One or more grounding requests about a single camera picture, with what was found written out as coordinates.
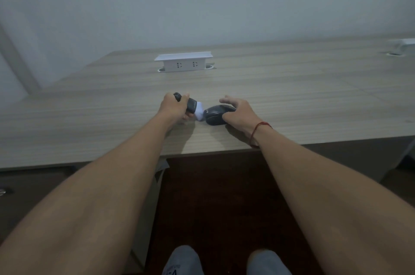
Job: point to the person's knee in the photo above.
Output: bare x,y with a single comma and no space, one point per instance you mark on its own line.
267,263
183,261

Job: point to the black computer mouse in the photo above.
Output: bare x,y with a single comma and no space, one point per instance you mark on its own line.
215,115

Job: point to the person's left knee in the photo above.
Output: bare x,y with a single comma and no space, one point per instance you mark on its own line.
183,261

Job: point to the person's right forearm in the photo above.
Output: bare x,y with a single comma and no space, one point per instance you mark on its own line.
324,193

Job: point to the black brush with white head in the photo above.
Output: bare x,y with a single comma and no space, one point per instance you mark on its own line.
194,107

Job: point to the person's right knee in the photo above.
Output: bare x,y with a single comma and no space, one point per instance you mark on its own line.
267,263

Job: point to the person's right hand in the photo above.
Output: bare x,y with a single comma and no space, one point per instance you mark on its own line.
241,116

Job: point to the person's left fingers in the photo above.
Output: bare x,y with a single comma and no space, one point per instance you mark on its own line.
187,116

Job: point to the person's right thumb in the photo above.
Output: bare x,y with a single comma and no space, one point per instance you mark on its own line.
229,116

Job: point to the white desktop socket box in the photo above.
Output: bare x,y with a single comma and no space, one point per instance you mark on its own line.
403,45
183,61

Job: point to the person's left hand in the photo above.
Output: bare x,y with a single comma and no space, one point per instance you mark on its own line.
170,107

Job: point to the person's left forearm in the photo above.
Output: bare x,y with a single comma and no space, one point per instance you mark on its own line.
97,193

